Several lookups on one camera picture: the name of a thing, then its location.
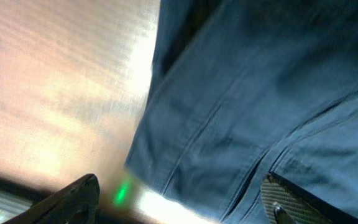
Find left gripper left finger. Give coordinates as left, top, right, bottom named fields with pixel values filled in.
left=5, top=174, right=100, bottom=224

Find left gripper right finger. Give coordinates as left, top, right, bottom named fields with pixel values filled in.
left=260, top=172, right=358, bottom=224

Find navy blue shorts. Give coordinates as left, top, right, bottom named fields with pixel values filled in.
left=126, top=0, right=358, bottom=223

